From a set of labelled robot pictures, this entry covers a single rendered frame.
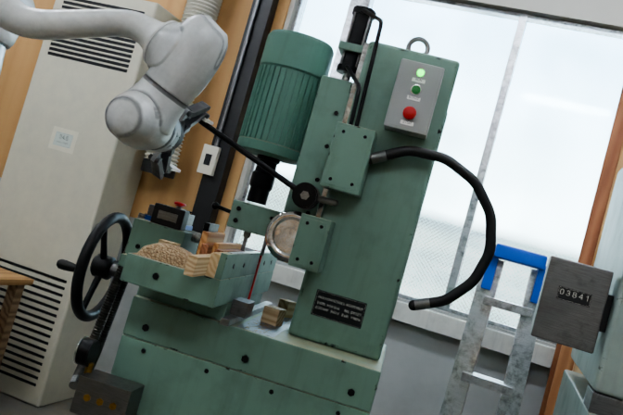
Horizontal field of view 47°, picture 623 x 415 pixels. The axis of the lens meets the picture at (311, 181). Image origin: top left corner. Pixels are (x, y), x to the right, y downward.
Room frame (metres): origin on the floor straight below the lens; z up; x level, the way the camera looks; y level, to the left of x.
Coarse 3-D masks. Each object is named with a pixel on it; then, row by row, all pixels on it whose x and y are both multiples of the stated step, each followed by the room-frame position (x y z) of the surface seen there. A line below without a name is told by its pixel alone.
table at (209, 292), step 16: (128, 256) 1.53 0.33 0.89; (128, 272) 1.53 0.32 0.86; (144, 272) 1.53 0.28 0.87; (160, 272) 1.52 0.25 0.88; (176, 272) 1.52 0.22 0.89; (272, 272) 2.08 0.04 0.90; (160, 288) 1.52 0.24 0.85; (176, 288) 1.51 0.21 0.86; (192, 288) 1.51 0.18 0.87; (208, 288) 1.50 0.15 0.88; (224, 288) 1.56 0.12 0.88; (240, 288) 1.72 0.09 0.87; (256, 288) 1.91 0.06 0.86; (208, 304) 1.50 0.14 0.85
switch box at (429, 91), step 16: (400, 64) 1.63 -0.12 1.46; (416, 64) 1.62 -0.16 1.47; (400, 80) 1.62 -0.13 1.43; (432, 80) 1.61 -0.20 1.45; (400, 96) 1.62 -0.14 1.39; (416, 96) 1.61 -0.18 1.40; (432, 96) 1.61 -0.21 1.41; (400, 112) 1.62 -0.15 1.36; (416, 112) 1.61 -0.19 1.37; (432, 112) 1.61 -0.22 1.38; (400, 128) 1.62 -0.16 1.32; (416, 128) 1.61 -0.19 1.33
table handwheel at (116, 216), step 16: (96, 224) 1.79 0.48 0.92; (112, 224) 1.83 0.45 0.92; (128, 224) 1.93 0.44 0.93; (96, 240) 1.77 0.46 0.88; (80, 256) 1.75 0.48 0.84; (96, 256) 1.87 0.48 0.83; (80, 272) 1.74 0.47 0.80; (96, 272) 1.86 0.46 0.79; (112, 272) 1.86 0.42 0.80; (80, 288) 1.75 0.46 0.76; (80, 304) 1.78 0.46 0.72; (80, 320) 1.84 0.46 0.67
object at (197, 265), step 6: (192, 258) 1.42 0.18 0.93; (198, 258) 1.43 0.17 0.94; (204, 258) 1.47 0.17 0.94; (186, 264) 1.42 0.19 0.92; (192, 264) 1.42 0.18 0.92; (198, 264) 1.44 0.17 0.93; (204, 264) 1.48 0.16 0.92; (186, 270) 1.42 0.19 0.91; (192, 270) 1.42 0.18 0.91; (198, 270) 1.45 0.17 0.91; (204, 270) 1.49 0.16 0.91; (192, 276) 1.42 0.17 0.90
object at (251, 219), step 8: (232, 208) 1.81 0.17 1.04; (240, 208) 1.80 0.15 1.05; (248, 208) 1.80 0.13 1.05; (256, 208) 1.80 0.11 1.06; (264, 208) 1.79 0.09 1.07; (232, 216) 1.80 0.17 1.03; (240, 216) 1.80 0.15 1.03; (248, 216) 1.80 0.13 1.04; (256, 216) 1.80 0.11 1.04; (264, 216) 1.79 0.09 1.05; (272, 216) 1.79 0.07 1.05; (232, 224) 1.80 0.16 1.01; (240, 224) 1.80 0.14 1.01; (248, 224) 1.80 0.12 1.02; (256, 224) 1.80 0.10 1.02; (264, 224) 1.79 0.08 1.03; (248, 232) 1.80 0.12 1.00; (256, 232) 1.79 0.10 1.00; (264, 232) 1.79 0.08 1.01
